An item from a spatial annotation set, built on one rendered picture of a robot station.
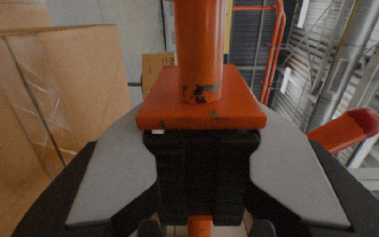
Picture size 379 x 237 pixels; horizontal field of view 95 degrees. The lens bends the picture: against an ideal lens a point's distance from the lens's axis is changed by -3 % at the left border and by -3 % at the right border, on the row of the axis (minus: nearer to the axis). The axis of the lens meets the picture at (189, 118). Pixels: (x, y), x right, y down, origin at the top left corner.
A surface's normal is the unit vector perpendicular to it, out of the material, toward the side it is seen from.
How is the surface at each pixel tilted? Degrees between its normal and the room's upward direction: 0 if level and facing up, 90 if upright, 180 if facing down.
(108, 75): 0
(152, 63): 90
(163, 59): 90
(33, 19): 0
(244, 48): 90
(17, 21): 0
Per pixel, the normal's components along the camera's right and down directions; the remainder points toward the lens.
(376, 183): -0.03, 0.54
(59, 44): 1.00, 0.00
